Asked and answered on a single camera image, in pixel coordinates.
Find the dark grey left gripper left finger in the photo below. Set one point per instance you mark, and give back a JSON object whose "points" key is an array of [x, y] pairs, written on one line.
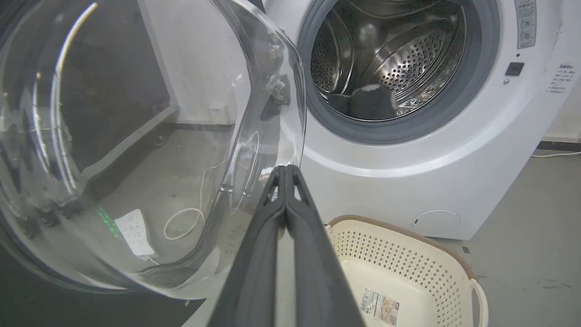
{"points": [[254, 272]]}

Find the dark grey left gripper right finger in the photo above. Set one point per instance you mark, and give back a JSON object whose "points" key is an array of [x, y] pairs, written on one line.
{"points": [[317, 277]]}

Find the transparent washing machine door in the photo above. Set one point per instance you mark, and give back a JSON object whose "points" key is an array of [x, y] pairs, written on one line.
{"points": [[136, 150]]}

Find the white front-load washing machine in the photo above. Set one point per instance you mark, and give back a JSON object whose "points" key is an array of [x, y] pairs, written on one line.
{"points": [[435, 136]]}

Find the cream perforated laundry basket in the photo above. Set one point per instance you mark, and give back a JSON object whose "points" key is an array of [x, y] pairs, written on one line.
{"points": [[408, 277]]}

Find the white power strip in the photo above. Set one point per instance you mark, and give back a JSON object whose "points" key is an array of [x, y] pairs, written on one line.
{"points": [[135, 232]]}

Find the dark clothing in drum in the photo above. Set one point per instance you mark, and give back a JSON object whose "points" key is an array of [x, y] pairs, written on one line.
{"points": [[363, 101]]}

